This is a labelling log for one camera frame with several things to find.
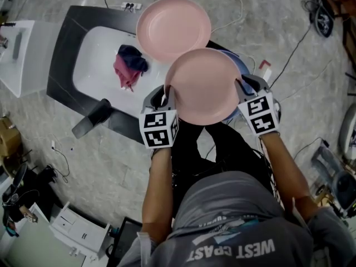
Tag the person's black trousers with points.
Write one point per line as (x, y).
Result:
(233, 152)

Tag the black sink counter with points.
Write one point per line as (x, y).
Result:
(65, 74)

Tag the person's left forearm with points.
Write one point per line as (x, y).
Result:
(158, 188)

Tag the black monitor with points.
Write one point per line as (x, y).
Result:
(126, 241)

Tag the white cabinet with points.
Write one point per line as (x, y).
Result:
(30, 57)

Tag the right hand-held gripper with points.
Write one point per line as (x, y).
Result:
(261, 113)

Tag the person's right forearm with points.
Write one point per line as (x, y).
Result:
(286, 171)

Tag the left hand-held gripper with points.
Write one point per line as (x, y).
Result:
(158, 126)

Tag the gray wheeled device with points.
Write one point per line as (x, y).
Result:
(338, 177)

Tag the white sink basin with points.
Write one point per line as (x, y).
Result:
(96, 63)

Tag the gray bar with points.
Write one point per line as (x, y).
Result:
(17, 46)

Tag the navy cloth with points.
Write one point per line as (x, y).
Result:
(133, 57)

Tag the person's gray shirt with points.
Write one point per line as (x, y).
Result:
(228, 218)

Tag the pink plate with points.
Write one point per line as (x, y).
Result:
(172, 29)
(204, 88)

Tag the pink cloth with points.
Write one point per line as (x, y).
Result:
(125, 75)

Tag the white drawer unit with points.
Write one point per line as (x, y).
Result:
(80, 229)

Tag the cardboard box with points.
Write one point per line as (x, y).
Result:
(8, 138)

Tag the black faucet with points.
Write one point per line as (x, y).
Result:
(93, 115)

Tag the blue plate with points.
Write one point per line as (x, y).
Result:
(241, 63)

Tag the white power strip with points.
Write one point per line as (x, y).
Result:
(130, 6)

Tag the wooden furniture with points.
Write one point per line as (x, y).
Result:
(347, 7)

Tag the red and white bracket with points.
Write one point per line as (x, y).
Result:
(265, 68)

